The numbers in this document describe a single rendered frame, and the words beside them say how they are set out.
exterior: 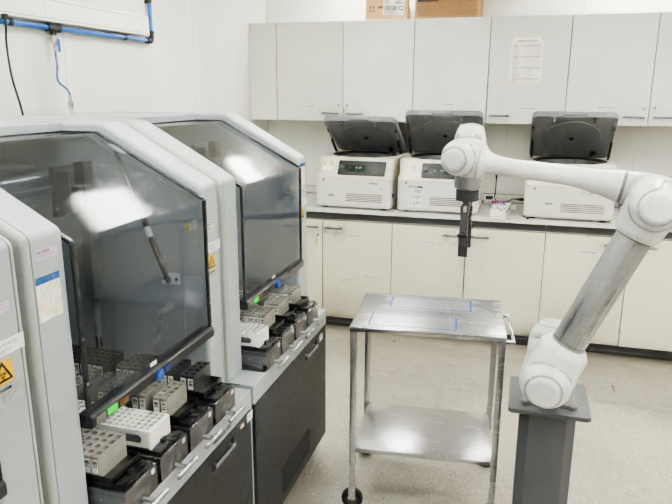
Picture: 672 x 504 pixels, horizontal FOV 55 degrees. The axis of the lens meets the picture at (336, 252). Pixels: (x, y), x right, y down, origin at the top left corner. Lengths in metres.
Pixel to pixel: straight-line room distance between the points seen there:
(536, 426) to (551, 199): 2.33
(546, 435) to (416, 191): 2.48
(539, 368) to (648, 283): 2.61
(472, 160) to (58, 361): 1.22
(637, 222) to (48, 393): 1.50
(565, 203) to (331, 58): 1.93
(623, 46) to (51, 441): 4.03
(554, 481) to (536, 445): 0.14
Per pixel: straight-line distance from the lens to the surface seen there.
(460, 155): 1.92
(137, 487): 1.71
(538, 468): 2.40
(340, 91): 4.81
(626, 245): 1.94
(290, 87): 4.93
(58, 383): 1.53
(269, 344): 2.38
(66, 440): 1.59
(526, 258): 4.47
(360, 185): 4.52
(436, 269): 4.52
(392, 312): 2.70
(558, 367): 2.03
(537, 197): 4.39
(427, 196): 4.44
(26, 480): 1.52
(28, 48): 3.11
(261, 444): 2.42
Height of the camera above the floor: 1.72
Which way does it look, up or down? 14 degrees down
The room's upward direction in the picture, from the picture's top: straight up
